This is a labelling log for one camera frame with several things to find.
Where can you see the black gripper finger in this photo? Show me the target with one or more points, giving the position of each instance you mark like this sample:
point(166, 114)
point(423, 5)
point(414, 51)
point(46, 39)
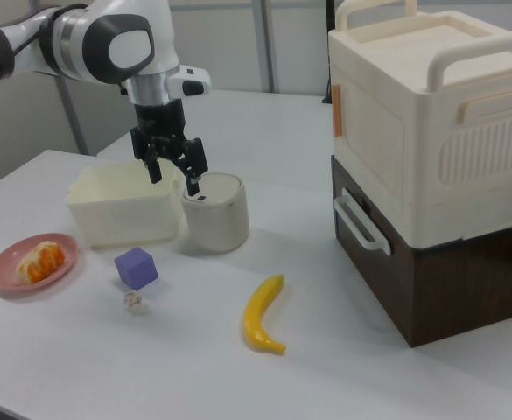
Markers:
point(154, 168)
point(194, 159)

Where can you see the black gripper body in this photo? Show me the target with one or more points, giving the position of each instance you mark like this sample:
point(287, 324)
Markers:
point(159, 120)

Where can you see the toy bread roll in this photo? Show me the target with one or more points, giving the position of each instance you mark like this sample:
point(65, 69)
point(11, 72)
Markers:
point(39, 262)

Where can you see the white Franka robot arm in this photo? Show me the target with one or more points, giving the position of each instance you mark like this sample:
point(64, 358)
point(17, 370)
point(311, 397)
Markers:
point(120, 48)

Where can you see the white rectangular plastic tub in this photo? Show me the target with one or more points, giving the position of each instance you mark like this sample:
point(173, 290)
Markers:
point(120, 219)

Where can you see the white cylindrical cup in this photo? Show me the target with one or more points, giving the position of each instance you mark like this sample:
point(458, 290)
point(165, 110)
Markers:
point(218, 223)

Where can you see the purple cube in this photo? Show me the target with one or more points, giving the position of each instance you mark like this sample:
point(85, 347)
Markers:
point(135, 269)

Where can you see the small beige garlic toy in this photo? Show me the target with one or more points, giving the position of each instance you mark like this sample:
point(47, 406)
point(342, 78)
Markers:
point(135, 303)

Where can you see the orange latch strip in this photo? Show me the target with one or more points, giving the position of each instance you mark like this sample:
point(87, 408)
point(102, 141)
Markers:
point(337, 111)

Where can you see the yellow toy banana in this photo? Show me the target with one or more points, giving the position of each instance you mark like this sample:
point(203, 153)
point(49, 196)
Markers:
point(260, 315)

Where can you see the black stand pole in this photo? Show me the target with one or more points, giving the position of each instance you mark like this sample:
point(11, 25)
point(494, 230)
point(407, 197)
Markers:
point(330, 52)

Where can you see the pink plastic plate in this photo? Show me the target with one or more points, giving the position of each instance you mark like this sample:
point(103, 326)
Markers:
point(6, 273)

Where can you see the cream plastic storage box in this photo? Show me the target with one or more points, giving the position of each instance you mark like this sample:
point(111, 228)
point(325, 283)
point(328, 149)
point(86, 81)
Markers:
point(395, 131)

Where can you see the dark wood drawer cabinet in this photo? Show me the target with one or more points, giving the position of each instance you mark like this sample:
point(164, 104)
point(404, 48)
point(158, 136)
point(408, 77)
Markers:
point(452, 293)

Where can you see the grey partition frame post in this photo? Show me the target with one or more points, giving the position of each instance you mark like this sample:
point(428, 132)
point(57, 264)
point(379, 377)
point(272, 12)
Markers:
point(271, 44)

